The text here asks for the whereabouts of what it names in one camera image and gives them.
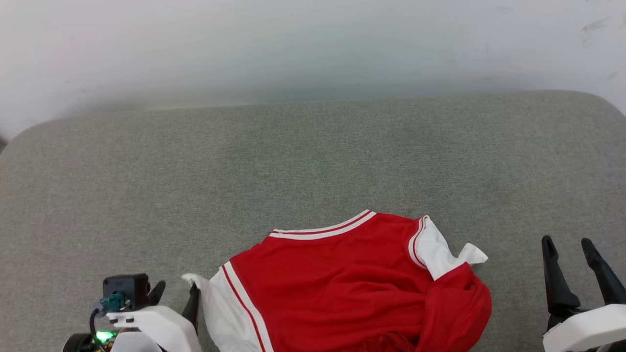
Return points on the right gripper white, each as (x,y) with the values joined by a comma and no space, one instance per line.
(587,327)

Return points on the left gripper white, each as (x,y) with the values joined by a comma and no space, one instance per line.
(161,330)

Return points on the red white sports shirt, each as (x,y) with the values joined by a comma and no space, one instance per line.
(342,288)

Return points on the grey fabric sofa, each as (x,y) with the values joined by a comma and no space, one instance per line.
(313,156)

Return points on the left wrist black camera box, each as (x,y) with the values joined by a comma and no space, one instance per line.
(126,286)

